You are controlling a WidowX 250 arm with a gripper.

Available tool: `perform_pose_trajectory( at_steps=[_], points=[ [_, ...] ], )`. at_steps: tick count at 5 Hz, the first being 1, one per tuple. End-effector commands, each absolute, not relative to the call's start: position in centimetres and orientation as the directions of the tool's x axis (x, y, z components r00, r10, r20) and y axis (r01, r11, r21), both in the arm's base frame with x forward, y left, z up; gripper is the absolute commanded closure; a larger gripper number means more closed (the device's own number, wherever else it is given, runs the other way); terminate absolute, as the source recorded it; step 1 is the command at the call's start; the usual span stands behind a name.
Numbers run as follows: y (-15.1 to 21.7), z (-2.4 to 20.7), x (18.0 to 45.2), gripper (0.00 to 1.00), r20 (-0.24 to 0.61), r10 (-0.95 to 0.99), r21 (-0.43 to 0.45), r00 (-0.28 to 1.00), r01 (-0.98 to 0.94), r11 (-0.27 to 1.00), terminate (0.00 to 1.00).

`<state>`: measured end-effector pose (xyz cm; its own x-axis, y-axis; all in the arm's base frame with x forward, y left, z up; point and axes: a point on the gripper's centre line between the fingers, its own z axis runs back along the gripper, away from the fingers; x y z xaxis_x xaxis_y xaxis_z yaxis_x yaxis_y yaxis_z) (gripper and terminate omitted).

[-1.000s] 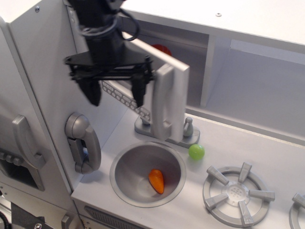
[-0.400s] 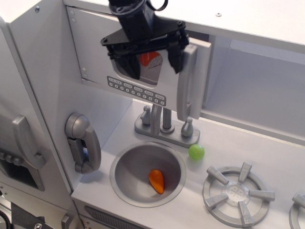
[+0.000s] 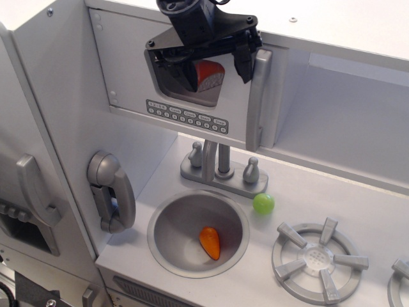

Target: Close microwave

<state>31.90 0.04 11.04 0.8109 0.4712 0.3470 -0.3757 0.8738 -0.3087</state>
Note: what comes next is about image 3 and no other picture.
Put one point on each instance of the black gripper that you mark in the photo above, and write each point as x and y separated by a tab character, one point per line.
199	32

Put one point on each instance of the grey oven door handle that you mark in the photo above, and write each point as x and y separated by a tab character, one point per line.
88	298

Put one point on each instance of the silver toy faucet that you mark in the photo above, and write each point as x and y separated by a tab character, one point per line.
210	163

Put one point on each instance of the white toy microwave door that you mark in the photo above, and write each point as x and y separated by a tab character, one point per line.
247	116

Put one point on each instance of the grey fridge ice dispenser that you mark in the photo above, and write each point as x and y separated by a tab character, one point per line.
23	226

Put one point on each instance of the white toy kitchen cabinet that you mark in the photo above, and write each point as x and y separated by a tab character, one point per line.
342	150

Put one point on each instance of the silver stove burner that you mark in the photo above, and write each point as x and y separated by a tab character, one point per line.
316	263
399	275

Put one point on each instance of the silver round sink bowl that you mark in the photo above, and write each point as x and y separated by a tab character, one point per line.
174	229

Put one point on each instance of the grey toy telephone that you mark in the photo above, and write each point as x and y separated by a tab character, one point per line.
112	192

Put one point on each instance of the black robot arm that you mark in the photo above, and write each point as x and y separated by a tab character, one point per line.
182	4

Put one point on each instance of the green toy ball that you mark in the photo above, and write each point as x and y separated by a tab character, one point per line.
263	203

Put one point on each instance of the orange toy carrot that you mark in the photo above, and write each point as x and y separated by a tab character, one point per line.
210	242

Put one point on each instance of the salmon sushi toy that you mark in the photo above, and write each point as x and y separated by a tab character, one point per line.
209	74

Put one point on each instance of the grey fridge door handle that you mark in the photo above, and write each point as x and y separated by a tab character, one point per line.
35	191

